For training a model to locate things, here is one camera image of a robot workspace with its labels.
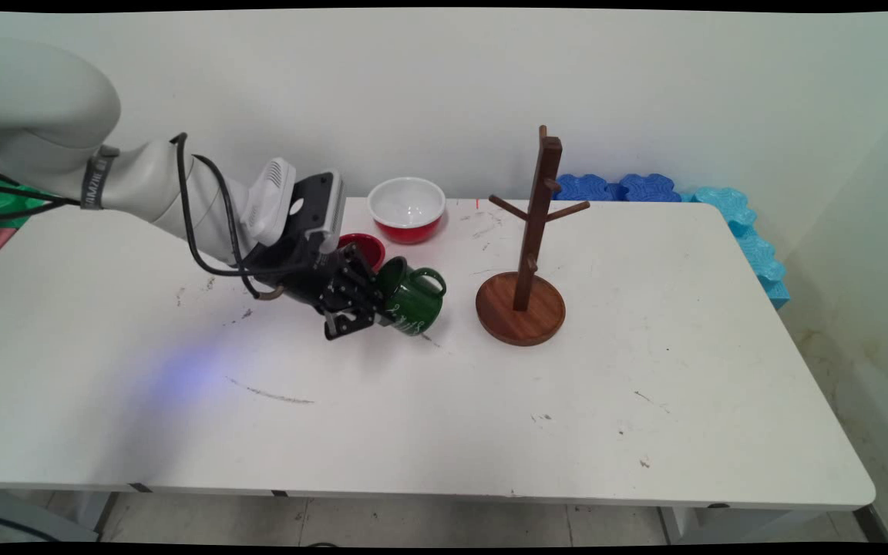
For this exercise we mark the brown wooden mug tree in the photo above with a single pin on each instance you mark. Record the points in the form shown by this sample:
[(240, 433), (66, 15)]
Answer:
[(521, 312)]

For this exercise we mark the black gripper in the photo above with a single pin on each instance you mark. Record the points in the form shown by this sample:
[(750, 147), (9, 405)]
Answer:
[(297, 274)]

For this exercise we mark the green enamel mug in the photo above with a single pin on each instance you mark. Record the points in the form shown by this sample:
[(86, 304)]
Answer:
[(417, 304)]

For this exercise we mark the red bowl white inside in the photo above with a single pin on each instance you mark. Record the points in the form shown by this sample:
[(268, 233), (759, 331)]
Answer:
[(405, 204)]

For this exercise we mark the white table leg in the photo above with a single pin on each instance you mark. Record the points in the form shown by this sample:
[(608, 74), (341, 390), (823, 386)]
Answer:
[(721, 524), (93, 509)]

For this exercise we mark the red enamel mug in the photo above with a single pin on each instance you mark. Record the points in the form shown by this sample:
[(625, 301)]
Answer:
[(367, 248)]

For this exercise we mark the dark blue foam mat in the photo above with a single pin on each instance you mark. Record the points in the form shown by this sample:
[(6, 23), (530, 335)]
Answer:
[(648, 187), (586, 187)]

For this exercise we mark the light blue foam mat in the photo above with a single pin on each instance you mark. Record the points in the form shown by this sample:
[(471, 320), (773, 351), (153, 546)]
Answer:
[(752, 247)]

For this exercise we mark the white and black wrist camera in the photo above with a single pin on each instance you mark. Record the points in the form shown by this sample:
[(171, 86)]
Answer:
[(313, 204)]

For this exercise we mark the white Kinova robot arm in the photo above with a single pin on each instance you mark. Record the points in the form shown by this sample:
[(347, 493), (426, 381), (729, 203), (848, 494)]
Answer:
[(35, 100)]

